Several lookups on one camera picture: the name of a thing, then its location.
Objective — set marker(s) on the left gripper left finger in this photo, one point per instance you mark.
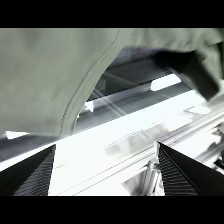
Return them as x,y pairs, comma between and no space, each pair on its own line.
31,178

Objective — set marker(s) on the green T-shirt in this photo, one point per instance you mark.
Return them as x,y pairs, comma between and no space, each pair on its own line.
40,76

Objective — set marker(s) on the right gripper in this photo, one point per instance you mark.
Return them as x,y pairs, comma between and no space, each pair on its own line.
196,71

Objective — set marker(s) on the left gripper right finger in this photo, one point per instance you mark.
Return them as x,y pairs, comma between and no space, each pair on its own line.
186,176

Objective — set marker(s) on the silver frame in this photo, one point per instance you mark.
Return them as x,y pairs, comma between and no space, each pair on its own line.
196,133

